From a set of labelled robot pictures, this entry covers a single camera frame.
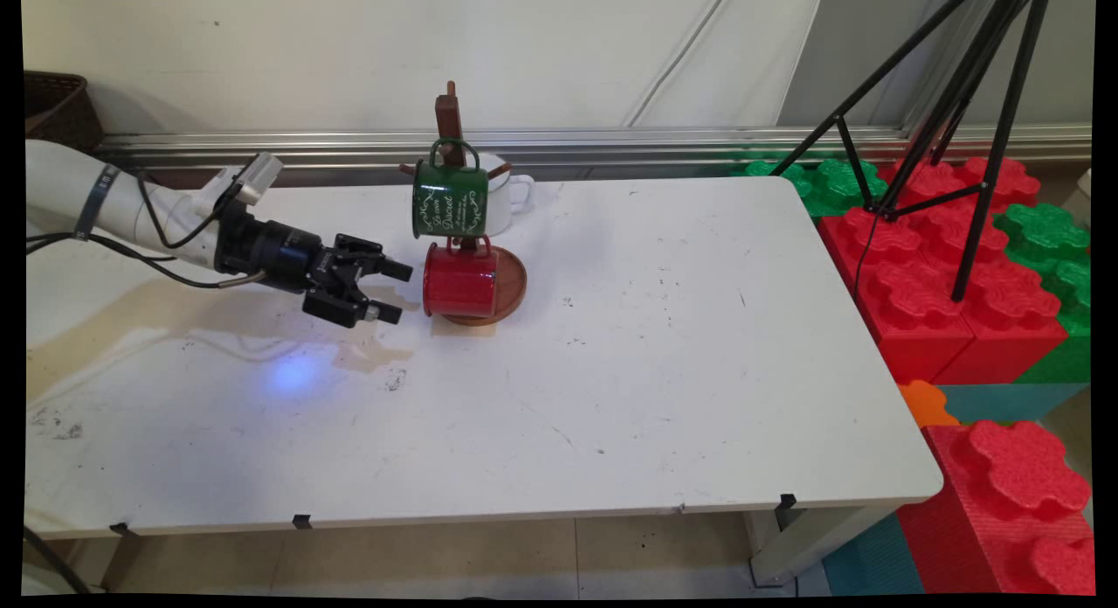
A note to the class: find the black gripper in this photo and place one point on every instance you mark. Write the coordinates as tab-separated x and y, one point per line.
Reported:
271	250

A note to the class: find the red ceramic mug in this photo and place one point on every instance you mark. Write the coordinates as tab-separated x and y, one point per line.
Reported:
458	280

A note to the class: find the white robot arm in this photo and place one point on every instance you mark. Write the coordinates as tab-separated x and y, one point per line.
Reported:
61	189

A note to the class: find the green enamel mug white lettering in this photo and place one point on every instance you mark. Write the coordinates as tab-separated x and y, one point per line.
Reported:
445	202

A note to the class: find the wooden mug tree stand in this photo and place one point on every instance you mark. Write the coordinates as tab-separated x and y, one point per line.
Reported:
450	119

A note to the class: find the black table edge clip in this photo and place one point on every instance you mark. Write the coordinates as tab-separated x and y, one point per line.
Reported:
122	529
787	501
302	521

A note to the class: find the brown wicker basket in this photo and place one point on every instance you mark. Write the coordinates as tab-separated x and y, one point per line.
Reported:
57	110

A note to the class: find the green foam building block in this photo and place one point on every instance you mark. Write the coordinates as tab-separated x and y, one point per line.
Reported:
1061	250
830	184

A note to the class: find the white table leg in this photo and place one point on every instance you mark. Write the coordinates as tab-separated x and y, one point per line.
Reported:
803	542

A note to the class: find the red foam building block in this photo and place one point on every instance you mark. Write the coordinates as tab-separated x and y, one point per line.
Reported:
1013	184
1004	503
900	302
1013	328

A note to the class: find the orange foam piece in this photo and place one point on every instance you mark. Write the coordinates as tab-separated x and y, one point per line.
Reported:
926	403

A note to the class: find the teal foam block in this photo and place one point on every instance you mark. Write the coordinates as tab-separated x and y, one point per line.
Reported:
873	560

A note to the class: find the teal foam mat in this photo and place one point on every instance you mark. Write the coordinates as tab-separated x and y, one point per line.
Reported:
1004	403

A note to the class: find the black tripod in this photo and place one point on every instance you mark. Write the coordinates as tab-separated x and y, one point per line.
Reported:
996	110

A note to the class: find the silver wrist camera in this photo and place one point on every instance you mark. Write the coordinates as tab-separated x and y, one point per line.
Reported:
258	176

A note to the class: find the aluminium wall rail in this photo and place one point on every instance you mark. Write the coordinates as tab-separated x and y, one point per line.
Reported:
611	145

